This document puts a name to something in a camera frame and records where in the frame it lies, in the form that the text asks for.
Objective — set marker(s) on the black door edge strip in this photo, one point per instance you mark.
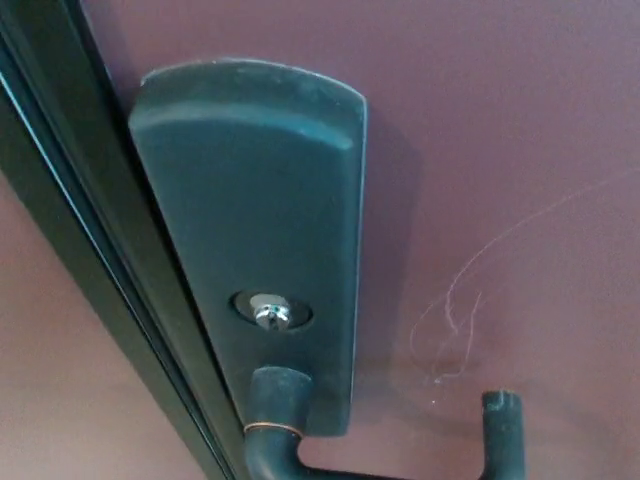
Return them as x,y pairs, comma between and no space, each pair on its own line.
75,200

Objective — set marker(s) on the silver lock cylinder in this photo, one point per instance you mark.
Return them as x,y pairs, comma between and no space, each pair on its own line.
270,312

